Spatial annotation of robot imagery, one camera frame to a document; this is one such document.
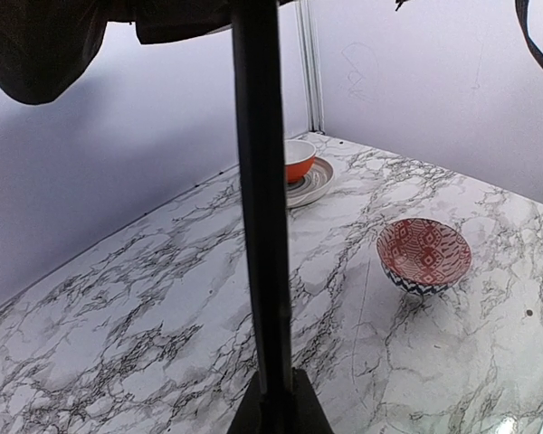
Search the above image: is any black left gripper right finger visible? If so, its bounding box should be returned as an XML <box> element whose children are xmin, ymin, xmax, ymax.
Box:
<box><xmin>292</xmin><ymin>369</ymin><xmax>334</xmax><ymax>434</ymax></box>

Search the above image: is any lilac folding umbrella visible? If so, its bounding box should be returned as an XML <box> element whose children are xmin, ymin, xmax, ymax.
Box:
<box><xmin>0</xmin><ymin>0</ymin><xmax>543</xmax><ymax>434</ymax></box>

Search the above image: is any orange white bowl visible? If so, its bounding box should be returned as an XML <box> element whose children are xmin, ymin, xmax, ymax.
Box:
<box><xmin>284</xmin><ymin>139</ymin><xmax>317</xmax><ymax>184</ymax></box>

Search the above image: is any grey swirl plate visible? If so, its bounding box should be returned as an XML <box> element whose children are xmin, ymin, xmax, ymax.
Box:
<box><xmin>286</xmin><ymin>157</ymin><xmax>335</xmax><ymax>209</ymax></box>

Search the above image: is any right aluminium frame post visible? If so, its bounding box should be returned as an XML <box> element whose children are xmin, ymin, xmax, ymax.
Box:
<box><xmin>295</xmin><ymin>0</ymin><xmax>325</xmax><ymax>134</ymax></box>

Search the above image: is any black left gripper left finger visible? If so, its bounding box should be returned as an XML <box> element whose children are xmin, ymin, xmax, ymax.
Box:
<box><xmin>227</xmin><ymin>373</ymin><xmax>262</xmax><ymax>434</ymax></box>

